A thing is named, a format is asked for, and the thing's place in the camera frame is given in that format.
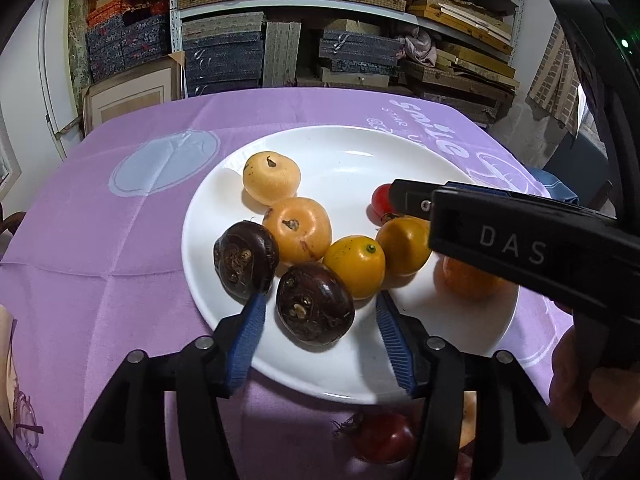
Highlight pile of tan flat boxes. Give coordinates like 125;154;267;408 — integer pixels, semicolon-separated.
400;0;522;127

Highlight pink cloth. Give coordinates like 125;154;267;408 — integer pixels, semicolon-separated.
402;27;438;67

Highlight white oval plate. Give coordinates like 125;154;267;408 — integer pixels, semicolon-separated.
181;125;521;405

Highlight blue cloth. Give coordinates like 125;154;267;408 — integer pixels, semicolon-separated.
529;167;581;207

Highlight stack of mixed colour boxes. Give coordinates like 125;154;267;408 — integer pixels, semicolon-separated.
82;0;173;85

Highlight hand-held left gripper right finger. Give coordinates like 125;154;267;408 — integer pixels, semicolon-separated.
375;290;583;480

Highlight dark water chestnut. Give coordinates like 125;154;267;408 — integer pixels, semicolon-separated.
275;262;356;347
213;220;281;303

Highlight stack of dark patterned boxes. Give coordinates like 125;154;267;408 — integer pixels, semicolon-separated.
318;30;406;77

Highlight small yellow-orange citrus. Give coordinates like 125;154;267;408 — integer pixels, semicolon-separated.
323;235;387;301

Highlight framed picture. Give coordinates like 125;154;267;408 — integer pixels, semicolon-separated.
81;52;185;133

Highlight brown wooden object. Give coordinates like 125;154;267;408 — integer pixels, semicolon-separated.
0;212;26;237

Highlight person's right hand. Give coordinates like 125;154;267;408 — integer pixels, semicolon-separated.
548;324;640;433

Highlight yellow tomato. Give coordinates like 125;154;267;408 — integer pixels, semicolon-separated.
375;216;433;277

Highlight round orange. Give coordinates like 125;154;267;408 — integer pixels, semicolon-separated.
434;255;507;302

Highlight green marbled panel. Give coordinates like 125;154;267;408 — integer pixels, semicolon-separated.
67;0;93;111

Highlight round tan fruit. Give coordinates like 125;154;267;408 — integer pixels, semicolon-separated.
242;151;301;206
460;391;479;451
262;197;333;265

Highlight brick patterned curtain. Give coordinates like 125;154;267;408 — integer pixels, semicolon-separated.
527;20;585;135

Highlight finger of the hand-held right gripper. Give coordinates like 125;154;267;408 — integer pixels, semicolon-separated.
440;181;584;207
389;178;452;221

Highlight white metal shelf rack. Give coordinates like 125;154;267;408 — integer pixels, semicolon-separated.
169;0;523;98

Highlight dark wooden chair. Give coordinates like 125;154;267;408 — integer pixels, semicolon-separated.
582;179;614;212

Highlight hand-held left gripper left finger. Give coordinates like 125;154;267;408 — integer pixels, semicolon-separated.
59;291;268;480

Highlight stack of blue patterned boxes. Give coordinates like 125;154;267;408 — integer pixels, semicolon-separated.
182;12;266;97

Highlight small red tomato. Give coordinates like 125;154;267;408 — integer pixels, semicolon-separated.
369;183;401;225
332;410;419;465

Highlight purple printed blanket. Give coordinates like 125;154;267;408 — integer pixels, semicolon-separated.
0;87;581;480

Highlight white board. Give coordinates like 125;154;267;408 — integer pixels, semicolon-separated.
39;0;82;147

